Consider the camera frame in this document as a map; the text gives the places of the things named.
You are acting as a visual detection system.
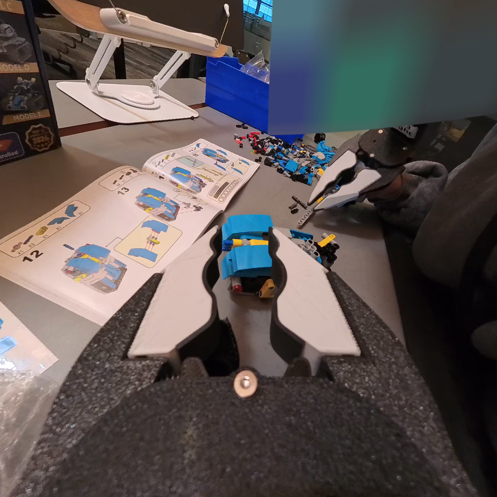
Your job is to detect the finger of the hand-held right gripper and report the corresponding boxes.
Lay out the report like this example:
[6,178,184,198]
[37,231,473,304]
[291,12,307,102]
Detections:
[313,161,384,212]
[308,149,359,206]

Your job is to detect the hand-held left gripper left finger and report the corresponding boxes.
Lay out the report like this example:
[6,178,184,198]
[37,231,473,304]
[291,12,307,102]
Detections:
[127,226,222,373]

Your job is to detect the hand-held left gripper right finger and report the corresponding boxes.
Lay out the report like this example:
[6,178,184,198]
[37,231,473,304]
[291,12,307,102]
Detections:
[268,226,362,377]

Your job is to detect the blue brick toy car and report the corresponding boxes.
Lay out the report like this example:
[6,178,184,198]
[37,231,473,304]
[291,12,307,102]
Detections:
[221,214,339,298]

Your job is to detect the person's right forearm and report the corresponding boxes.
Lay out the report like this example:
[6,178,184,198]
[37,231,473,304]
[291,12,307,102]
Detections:
[373,160,450,233]

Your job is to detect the grey desk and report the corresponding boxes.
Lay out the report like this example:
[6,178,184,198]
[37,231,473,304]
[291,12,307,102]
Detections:
[0,78,407,497]

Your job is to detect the person's right hand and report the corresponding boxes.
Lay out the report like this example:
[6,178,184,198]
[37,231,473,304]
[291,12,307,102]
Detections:
[367,173,409,206]

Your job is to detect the pile of loose bricks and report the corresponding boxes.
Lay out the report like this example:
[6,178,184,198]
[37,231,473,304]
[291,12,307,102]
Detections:
[232,131,339,186]

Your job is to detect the open instruction booklet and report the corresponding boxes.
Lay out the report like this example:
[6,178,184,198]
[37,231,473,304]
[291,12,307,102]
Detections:
[0,138,260,327]

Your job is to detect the person's dark grey clothing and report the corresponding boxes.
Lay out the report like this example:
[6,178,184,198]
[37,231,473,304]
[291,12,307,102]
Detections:
[412,124,497,497]

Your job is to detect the clear bags in bin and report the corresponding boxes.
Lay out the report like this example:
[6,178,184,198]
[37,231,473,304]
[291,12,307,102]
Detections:
[239,52,270,85]

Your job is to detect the blue plastic bin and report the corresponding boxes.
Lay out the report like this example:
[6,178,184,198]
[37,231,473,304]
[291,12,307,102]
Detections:
[204,55,270,135]

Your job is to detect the blue sticker sheet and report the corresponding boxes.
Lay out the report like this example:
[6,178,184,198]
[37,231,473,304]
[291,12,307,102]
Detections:
[0,302,60,376]

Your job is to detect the crumpled clear plastic bag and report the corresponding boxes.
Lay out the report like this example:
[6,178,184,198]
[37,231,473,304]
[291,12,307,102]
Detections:
[0,372,60,488]

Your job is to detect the black partition panel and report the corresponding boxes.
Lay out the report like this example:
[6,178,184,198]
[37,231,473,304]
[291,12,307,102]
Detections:
[33,0,245,59]

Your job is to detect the white laptop stand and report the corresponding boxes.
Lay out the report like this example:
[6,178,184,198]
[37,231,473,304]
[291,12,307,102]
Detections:
[47,0,228,126]

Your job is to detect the dark blue toy box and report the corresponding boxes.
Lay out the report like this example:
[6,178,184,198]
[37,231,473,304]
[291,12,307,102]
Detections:
[0,0,63,166]

